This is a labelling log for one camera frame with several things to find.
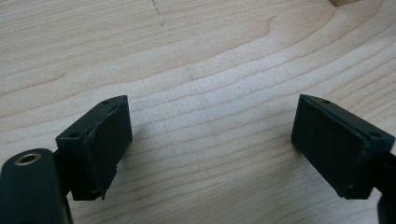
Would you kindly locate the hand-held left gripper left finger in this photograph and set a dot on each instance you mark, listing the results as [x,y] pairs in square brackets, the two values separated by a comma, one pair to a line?
[99,146]

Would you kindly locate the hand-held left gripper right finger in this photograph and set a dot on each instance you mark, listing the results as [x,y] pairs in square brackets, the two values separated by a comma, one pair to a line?
[336,146]

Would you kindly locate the light wooden block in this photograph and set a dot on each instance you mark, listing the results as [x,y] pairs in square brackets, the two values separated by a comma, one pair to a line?
[341,2]

